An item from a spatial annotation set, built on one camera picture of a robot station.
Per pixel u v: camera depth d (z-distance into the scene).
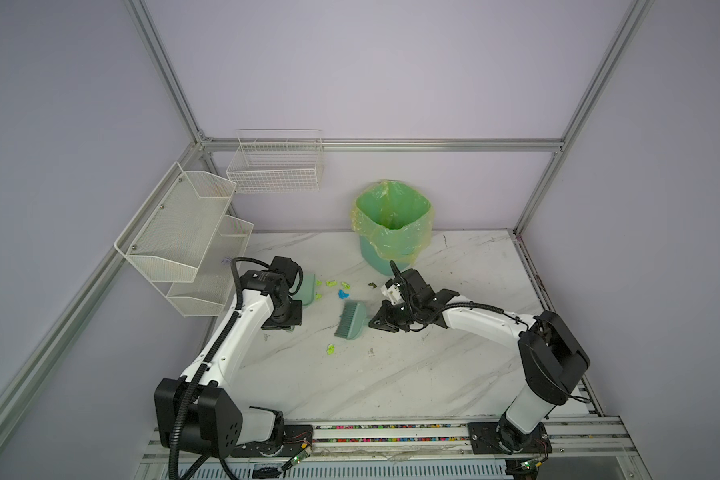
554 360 0.46
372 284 1.04
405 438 0.75
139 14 0.68
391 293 0.82
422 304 0.68
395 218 1.08
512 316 0.52
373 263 1.08
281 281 0.57
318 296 1.01
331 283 1.04
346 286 1.04
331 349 0.90
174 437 0.36
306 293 0.88
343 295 1.01
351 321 0.90
